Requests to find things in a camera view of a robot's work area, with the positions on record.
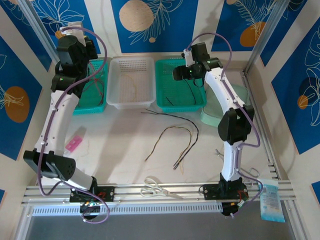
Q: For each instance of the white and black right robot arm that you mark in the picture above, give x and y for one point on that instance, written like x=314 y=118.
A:
x=225 y=90

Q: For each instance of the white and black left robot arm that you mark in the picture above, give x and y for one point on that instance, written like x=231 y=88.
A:
x=57 y=120

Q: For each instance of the teal plastic basket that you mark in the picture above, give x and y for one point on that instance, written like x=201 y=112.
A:
x=172 y=85
x=90 y=110

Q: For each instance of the pale green zip pouch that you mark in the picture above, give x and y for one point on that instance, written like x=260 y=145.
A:
x=210 y=110

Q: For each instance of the white plastic basket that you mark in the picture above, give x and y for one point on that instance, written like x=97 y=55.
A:
x=125 y=87

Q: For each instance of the pink and white plastic case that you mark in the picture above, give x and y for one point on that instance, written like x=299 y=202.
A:
x=73 y=143

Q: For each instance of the black electronics module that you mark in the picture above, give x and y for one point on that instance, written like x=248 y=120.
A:
x=91 y=210
x=227 y=210

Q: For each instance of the blue snack packet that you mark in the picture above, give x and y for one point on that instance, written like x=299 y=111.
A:
x=271 y=205

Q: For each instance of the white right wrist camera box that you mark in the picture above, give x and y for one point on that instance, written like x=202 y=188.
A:
x=188 y=58

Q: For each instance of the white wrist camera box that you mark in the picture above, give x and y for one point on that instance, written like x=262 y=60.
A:
x=73 y=31
x=188 y=58

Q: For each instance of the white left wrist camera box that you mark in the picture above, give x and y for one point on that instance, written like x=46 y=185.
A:
x=73 y=31

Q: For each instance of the aluminium post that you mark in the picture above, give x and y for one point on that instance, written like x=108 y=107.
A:
x=42 y=35
x=273 y=35

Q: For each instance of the aluminium frame rail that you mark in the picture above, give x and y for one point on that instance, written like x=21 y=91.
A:
x=192 y=190

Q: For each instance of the aluminium side rail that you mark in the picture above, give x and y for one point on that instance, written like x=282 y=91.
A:
x=271 y=165

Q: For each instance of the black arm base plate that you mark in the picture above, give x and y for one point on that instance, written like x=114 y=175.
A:
x=211 y=192
x=107 y=193

